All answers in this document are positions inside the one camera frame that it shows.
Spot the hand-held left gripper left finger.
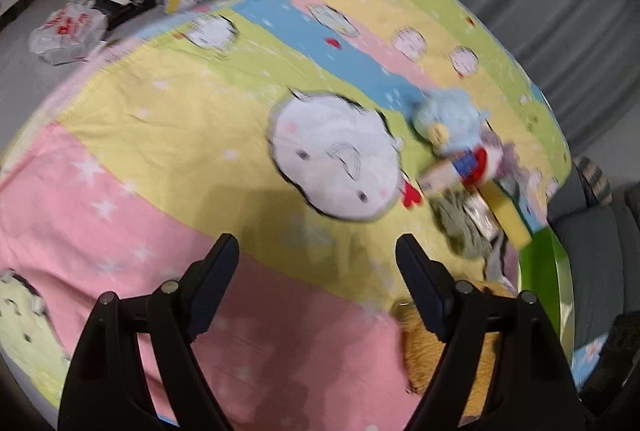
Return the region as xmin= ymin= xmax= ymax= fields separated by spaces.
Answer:
xmin=57 ymin=233 xmax=241 ymax=431

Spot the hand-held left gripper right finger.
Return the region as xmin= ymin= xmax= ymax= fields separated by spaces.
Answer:
xmin=395 ymin=233 xmax=583 ymax=431

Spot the orange plush toy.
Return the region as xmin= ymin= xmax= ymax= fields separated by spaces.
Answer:
xmin=395 ymin=281 xmax=502 ymax=412

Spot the olive green cloth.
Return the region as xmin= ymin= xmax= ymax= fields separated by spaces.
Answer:
xmin=432 ymin=188 xmax=493 ymax=259

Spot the silver foil packet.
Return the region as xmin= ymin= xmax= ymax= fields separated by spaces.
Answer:
xmin=464 ymin=198 xmax=502 ymax=239

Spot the yellow sponge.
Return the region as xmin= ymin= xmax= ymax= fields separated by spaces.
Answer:
xmin=480 ymin=184 xmax=533 ymax=248

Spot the green cardboard box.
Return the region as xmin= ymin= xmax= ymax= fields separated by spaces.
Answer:
xmin=517 ymin=226 xmax=576 ymax=362

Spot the white blue patterned sock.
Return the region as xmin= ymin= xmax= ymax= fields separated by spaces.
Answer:
xmin=417 ymin=161 xmax=471 ymax=198

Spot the red patterned cloth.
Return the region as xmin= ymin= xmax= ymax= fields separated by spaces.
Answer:
xmin=452 ymin=146 xmax=503 ymax=187

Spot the grey fuzzy long sock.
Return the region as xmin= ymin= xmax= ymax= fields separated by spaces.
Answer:
xmin=480 ymin=131 xmax=533 ymax=207

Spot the light blue plush toy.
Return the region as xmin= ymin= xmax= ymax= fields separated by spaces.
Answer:
xmin=412 ymin=88 xmax=493 ymax=157

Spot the printed cartoon blanket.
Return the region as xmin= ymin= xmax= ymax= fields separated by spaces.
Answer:
xmin=0 ymin=0 xmax=573 ymax=431

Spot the grey sofa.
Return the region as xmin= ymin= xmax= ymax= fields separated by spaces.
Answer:
xmin=547 ymin=156 xmax=640 ymax=414

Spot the striped cushion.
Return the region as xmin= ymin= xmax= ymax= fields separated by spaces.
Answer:
xmin=575 ymin=156 xmax=614 ymax=207

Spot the white plastic bag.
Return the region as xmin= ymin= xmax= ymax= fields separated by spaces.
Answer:
xmin=29 ymin=0 xmax=109 ymax=65

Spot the grey curtain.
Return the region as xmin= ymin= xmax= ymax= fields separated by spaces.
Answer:
xmin=395 ymin=0 xmax=640 ymax=162

